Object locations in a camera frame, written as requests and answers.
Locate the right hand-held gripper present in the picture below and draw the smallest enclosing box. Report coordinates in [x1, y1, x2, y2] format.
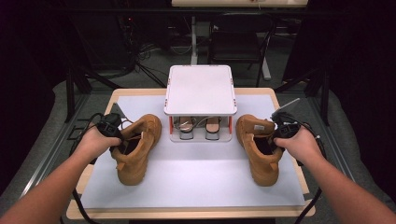
[270, 97, 303, 140]

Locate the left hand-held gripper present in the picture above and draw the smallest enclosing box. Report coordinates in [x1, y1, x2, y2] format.
[96, 102, 126, 140]

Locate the tan suede boot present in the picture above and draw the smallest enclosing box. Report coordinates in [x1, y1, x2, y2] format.
[110, 113, 163, 187]
[235, 114, 285, 188]

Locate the black sandal with silver heel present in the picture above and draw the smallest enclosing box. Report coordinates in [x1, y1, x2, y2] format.
[173, 116, 198, 141]
[204, 116, 222, 141]

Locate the white shoe rack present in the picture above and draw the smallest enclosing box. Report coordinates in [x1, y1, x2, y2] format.
[163, 64, 238, 143]

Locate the person's right hand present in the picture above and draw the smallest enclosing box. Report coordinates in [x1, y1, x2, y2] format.
[274, 127, 323, 166]

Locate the person's left hand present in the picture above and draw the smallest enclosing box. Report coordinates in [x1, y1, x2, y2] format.
[74, 125, 122, 164]

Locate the black metal stand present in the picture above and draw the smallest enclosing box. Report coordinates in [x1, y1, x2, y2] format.
[64, 62, 122, 124]
[274, 66, 331, 127]

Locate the grey metal table clip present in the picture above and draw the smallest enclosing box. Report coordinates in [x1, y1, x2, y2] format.
[303, 191, 323, 202]

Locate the black folding chair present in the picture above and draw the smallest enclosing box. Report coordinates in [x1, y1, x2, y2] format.
[207, 12, 276, 88]

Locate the white background desk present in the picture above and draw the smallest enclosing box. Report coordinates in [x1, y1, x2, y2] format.
[171, 0, 308, 81]

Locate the bundle of floor cables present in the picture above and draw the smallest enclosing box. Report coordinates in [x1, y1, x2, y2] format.
[118, 15, 194, 88]

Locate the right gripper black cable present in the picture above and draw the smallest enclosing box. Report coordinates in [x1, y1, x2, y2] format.
[292, 120, 328, 224]

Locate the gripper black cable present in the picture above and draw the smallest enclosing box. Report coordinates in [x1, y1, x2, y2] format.
[68, 112, 125, 224]
[292, 120, 328, 224]

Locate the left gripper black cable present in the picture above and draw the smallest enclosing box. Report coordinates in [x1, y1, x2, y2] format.
[68, 112, 125, 224]

